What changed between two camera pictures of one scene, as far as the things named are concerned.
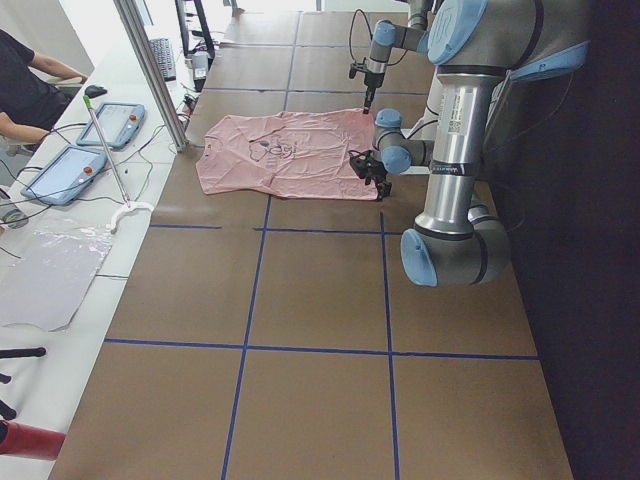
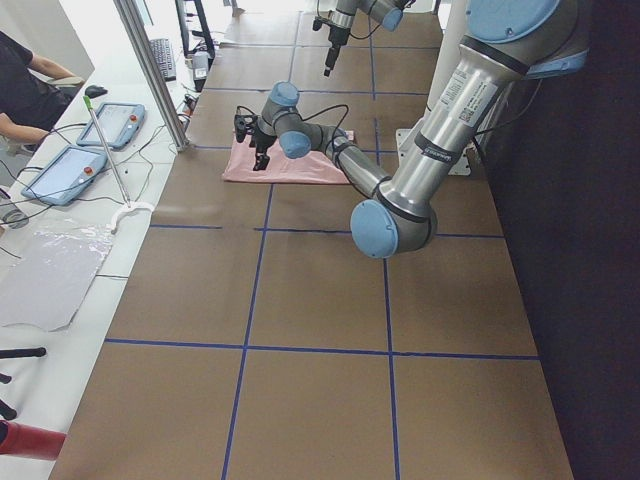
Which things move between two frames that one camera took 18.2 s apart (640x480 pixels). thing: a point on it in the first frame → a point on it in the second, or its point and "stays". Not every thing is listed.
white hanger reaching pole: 127,207 stays
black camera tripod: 6,412 stays
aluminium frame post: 132,19 stays
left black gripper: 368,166 → 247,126
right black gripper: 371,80 → 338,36
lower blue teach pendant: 71,170 stays
